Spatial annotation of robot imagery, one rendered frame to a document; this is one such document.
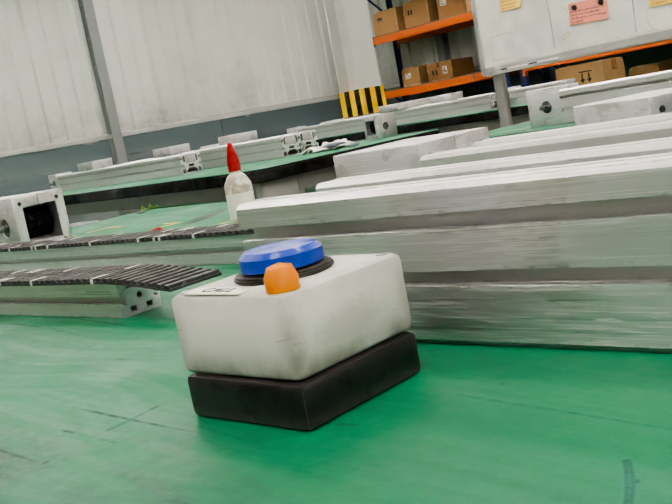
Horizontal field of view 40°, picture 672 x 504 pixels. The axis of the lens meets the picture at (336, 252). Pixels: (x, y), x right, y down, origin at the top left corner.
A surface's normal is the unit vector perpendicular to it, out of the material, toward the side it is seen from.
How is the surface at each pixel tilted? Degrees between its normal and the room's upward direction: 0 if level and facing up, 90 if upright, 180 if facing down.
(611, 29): 90
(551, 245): 90
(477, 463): 0
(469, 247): 90
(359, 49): 90
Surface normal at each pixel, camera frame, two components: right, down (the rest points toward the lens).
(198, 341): -0.66, 0.23
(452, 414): -0.18, -0.97
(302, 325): 0.73, -0.04
